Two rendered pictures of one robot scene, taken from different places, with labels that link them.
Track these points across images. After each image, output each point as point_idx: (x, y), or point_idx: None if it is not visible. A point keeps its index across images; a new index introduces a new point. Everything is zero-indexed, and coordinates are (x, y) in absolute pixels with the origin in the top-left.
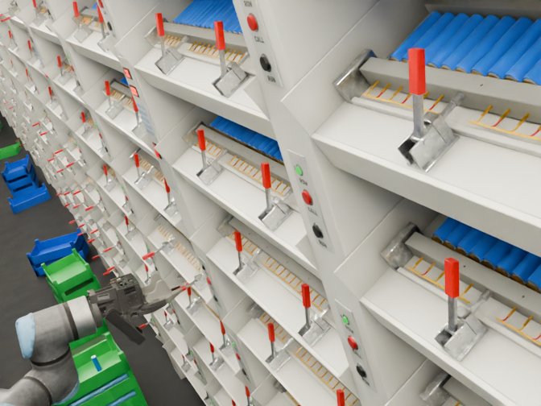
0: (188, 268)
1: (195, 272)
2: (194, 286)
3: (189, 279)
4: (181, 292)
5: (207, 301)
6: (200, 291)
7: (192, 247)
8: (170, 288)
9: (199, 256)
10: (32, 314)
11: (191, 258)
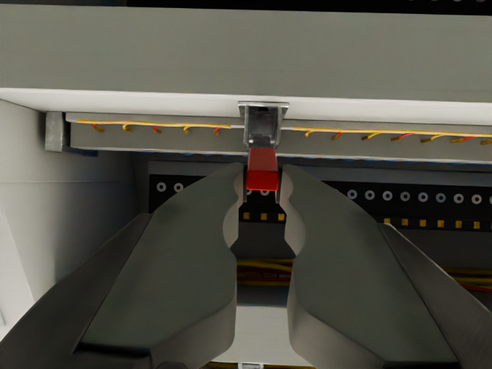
0: (456, 115)
1: (384, 114)
2: (315, 101)
3: (397, 105)
4: (248, 157)
5: (132, 94)
6: (245, 99)
7: (444, 162)
8: (283, 206)
9: (1, 325)
10: None
11: (480, 124)
